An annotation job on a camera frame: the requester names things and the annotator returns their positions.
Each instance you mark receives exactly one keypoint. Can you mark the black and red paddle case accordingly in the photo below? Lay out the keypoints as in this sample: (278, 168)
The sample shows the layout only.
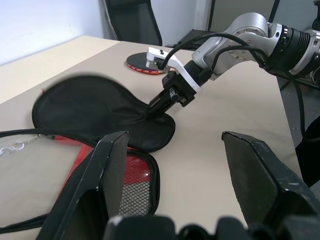
(87, 105)

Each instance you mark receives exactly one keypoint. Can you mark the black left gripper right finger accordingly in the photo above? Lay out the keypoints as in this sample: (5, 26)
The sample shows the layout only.
(260, 180)

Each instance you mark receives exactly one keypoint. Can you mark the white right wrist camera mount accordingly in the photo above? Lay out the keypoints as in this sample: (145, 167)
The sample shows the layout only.
(185, 72)

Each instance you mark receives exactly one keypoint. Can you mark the black office chair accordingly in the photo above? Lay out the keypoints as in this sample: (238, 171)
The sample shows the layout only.
(135, 20)

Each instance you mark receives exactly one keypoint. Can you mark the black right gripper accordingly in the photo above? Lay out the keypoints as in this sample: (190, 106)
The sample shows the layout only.
(178, 86)

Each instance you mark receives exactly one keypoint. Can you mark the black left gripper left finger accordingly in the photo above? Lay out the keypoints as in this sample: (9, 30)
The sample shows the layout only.
(82, 190)

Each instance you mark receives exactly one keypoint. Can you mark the black chair seat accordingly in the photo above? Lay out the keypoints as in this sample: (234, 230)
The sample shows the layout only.
(195, 37)

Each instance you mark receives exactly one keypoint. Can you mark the black red table tennis paddle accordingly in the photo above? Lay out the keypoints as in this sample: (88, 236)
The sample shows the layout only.
(136, 61)

